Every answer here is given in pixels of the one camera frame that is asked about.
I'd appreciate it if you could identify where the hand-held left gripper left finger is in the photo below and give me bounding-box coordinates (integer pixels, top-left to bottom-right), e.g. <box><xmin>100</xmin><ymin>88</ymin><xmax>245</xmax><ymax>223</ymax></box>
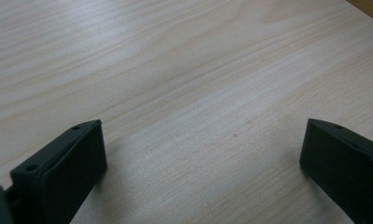
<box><xmin>9</xmin><ymin>119</ymin><xmax>108</xmax><ymax>224</ymax></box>

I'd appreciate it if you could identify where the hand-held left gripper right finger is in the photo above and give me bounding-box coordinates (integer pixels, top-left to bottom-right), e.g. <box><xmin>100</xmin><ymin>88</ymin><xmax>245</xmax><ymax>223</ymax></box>
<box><xmin>299</xmin><ymin>118</ymin><xmax>373</xmax><ymax>224</ymax></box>

